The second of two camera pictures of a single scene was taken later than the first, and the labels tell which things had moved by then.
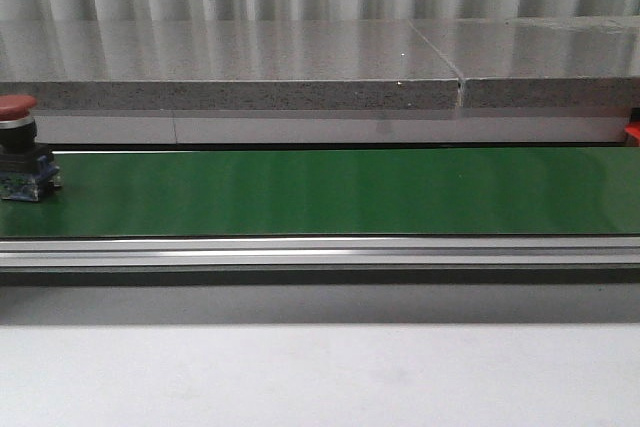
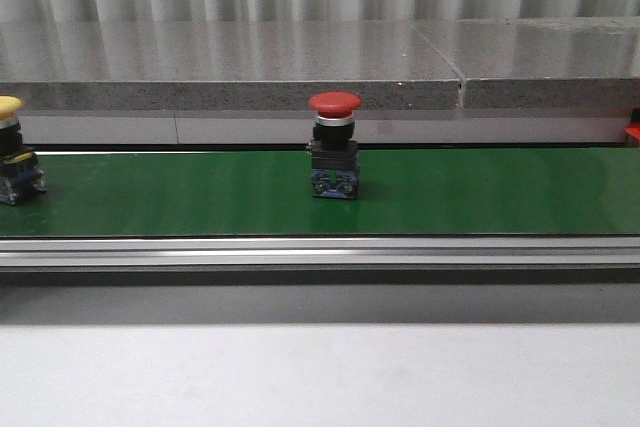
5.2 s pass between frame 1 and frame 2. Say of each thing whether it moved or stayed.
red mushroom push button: moved
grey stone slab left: stayed
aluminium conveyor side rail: stayed
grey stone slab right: stayed
